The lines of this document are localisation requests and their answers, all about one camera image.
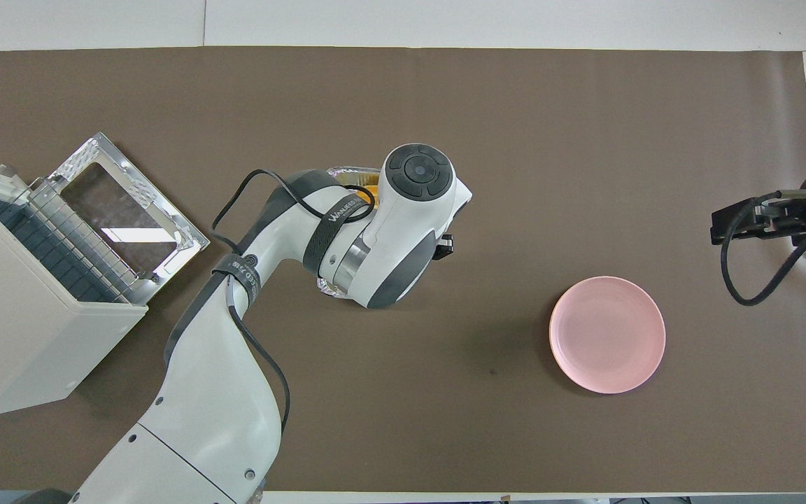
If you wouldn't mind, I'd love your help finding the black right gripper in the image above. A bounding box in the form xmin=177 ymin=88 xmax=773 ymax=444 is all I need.
xmin=711 ymin=188 xmax=806 ymax=247

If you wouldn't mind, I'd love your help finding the aluminium foil tray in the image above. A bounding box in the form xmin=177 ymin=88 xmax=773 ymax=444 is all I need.
xmin=317 ymin=165 xmax=384 ymax=300

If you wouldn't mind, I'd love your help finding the cream toaster oven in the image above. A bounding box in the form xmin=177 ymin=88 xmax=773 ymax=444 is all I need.
xmin=0 ymin=148 xmax=148 ymax=419

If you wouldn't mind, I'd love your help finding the brown table mat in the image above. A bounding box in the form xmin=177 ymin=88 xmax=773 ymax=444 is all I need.
xmin=0 ymin=46 xmax=806 ymax=493

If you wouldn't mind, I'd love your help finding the pink round plate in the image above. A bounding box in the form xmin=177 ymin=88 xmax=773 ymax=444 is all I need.
xmin=549 ymin=276 xmax=667 ymax=395

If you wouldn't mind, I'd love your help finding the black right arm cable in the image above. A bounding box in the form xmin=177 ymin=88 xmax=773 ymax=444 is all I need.
xmin=720 ymin=188 xmax=806 ymax=307

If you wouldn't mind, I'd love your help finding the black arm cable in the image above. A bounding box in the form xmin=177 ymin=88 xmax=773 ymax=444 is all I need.
xmin=720 ymin=188 xmax=806 ymax=307
xmin=211 ymin=169 xmax=376 ymax=435

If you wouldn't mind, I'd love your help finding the black velcro cable strap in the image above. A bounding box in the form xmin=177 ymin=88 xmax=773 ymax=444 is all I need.
xmin=211 ymin=253 xmax=261 ymax=309
xmin=303 ymin=189 xmax=369 ymax=274

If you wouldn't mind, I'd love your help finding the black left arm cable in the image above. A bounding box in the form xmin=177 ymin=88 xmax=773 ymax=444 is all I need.
xmin=211 ymin=169 xmax=376 ymax=435

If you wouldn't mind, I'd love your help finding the glass oven door metal frame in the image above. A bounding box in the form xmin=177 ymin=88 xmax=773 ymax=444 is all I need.
xmin=46 ymin=132 xmax=211 ymax=303

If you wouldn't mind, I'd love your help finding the oven wire rack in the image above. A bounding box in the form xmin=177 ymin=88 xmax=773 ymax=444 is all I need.
xmin=0 ymin=178 xmax=148 ymax=305

